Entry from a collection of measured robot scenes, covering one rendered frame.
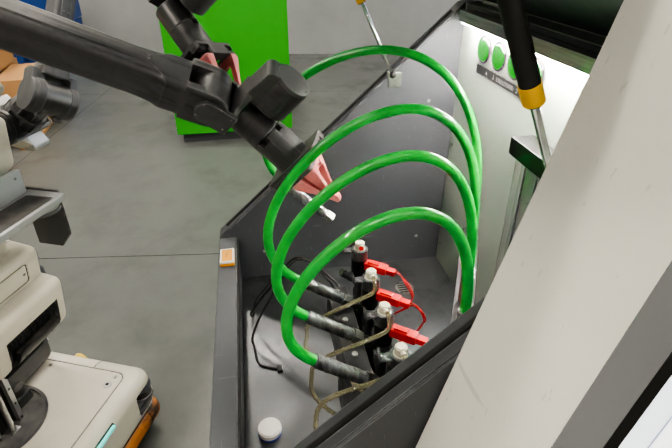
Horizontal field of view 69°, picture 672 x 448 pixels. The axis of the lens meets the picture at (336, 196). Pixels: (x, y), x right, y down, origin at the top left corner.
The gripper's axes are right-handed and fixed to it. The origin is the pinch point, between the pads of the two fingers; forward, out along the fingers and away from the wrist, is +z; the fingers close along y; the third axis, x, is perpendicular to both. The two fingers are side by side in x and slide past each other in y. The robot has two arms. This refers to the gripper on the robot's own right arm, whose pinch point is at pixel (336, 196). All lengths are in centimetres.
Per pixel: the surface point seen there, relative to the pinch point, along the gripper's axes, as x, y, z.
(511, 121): 15.4, 25.8, 15.5
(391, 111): -6.5, 17.3, -5.8
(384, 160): -14.9, 14.6, -4.1
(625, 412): -47, 24, 7
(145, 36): 605, -296, -166
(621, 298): -42, 28, 4
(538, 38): 7.0, 36.6, 4.2
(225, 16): 310, -96, -66
